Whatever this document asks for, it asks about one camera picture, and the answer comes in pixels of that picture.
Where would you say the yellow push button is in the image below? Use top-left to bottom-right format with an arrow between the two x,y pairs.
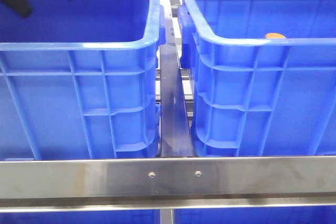
265,33 -> 286,39

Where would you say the large blue bin left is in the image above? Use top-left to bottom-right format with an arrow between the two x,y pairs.
1,0 -> 165,161

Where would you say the large blue bin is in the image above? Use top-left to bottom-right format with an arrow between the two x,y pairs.
179,0 -> 335,157
1,0 -> 165,161

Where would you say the steel centre divider bar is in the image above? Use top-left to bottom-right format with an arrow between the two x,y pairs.
160,0 -> 194,157

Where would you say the large blue bin right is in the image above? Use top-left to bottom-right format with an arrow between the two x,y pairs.
179,0 -> 335,157

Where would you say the blue lower bin left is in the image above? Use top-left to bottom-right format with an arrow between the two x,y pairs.
1,210 -> 160,223

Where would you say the blue lower bin right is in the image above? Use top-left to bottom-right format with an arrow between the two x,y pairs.
174,206 -> 335,224

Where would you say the steel front shelf rail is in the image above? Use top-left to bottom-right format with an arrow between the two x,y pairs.
1,156 -> 335,212

